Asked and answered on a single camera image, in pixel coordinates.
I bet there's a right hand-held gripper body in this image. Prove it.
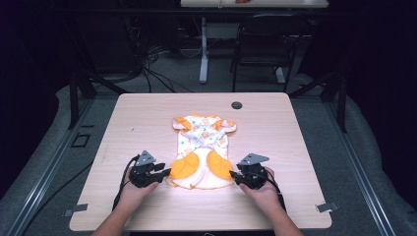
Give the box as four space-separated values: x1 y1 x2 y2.
236 152 270 191

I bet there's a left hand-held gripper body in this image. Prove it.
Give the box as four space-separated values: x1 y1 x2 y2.
129 149 166 189

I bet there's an orange and white baby garment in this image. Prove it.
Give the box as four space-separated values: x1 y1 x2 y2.
164 112 238 191

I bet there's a person's left hand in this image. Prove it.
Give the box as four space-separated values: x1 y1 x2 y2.
118 166 160 210

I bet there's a person's right hand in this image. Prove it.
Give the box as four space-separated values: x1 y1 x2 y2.
238 166 280 214

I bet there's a black metal stand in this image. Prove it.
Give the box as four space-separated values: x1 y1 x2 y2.
288 69 349 134
66 63 130 131

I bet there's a white desk with leg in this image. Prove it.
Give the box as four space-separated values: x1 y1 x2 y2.
179 0 330 85

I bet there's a black chair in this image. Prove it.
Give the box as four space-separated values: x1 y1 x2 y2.
230 13 310 93

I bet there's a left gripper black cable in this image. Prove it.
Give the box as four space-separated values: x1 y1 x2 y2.
111 154 141 211

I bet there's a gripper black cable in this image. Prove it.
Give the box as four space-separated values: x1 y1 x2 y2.
263 168 287 213
111 154 141 211

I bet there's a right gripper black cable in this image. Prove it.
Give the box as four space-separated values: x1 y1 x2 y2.
263 168 287 213

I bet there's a grey metal table bracket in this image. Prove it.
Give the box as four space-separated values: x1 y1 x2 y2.
63 203 89 218
315 201 340 213

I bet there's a black floor cable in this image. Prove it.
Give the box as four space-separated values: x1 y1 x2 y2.
22 159 95 232

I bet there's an aluminium floor rail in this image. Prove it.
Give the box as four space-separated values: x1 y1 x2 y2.
5 97 96 236
322 99 398 236

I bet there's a bundle of floor cables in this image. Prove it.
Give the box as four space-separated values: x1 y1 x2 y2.
137 43 205 93

